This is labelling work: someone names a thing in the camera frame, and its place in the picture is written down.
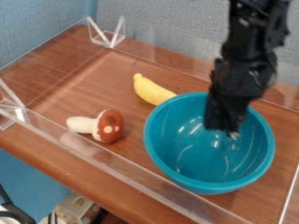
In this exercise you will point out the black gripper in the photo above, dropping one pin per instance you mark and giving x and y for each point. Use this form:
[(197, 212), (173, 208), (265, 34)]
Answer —
[(239, 81)]

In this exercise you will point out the yellow toy banana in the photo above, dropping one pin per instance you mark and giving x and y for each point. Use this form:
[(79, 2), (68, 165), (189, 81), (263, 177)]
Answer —
[(150, 91)]

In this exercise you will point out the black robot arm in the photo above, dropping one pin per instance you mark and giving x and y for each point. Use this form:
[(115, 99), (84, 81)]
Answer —
[(257, 27)]

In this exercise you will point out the blue plastic bowl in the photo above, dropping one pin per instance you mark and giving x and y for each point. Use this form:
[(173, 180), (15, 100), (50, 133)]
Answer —
[(202, 159)]

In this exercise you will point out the brown white toy mushroom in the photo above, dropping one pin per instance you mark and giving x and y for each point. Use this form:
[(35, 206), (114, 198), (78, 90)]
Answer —
[(106, 127)]

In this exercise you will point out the clear acrylic barrier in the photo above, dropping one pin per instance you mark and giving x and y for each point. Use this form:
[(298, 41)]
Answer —
[(71, 77)]

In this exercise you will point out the grey metal bracket below table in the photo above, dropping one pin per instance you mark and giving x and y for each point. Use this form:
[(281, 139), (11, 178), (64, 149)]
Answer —
[(75, 210)]

